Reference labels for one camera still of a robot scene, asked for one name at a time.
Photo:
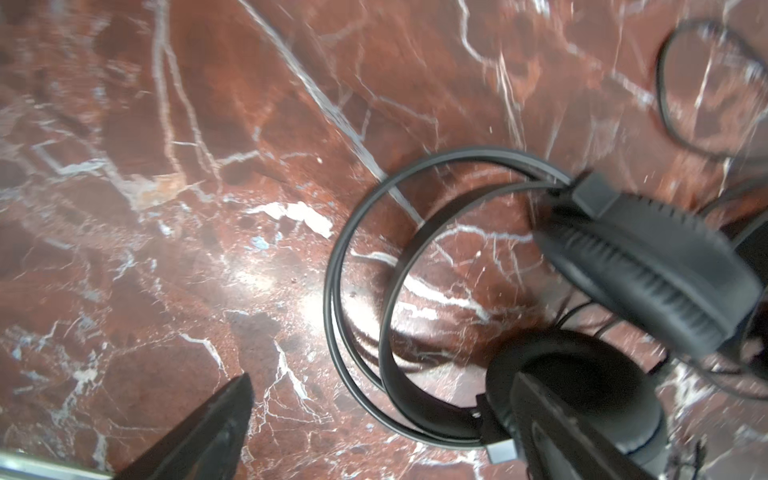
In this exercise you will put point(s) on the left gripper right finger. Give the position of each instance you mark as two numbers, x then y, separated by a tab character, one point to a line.
564	438

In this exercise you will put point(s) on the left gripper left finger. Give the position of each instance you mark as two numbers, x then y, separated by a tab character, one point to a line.
207	444

